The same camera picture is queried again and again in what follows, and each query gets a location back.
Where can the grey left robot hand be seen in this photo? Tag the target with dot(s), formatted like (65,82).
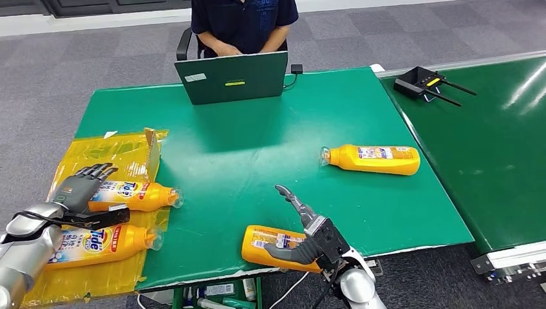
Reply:
(74,194)

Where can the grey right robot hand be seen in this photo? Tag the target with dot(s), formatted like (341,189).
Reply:
(298,253)

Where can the orange detergent bottle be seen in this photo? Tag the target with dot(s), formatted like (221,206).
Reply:
(379,164)
(141,197)
(251,256)
(111,247)

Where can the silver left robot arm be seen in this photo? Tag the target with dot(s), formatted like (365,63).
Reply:
(25,256)

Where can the teal green bottle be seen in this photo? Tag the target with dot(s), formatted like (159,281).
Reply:
(240,304)

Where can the white labelled bottle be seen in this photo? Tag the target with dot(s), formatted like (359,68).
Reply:
(219,290)

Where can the white plastic bottle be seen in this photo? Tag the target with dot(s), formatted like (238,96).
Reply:
(212,304)

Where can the white tube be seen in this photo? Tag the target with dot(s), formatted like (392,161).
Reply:
(249,290)

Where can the yellow plastic sheet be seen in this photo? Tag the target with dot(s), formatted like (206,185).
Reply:
(128,158)

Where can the white paper scrap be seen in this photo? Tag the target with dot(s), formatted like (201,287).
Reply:
(110,134)

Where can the brown cardboard piece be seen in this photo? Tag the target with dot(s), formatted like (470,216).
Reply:
(152,153)

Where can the black power adapter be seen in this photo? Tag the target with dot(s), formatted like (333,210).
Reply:
(296,69)

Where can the dark green laptop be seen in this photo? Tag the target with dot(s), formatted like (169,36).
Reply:
(232,81)

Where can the black office chair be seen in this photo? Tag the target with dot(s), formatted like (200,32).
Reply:
(183,42)

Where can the black router with antennas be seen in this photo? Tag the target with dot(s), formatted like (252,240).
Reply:
(418,80)

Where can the dark green conveyor belt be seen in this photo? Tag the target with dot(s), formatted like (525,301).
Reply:
(490,162)

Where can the person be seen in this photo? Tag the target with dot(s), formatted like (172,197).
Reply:
(243,21)

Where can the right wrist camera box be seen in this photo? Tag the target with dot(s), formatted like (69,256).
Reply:
(328,243)

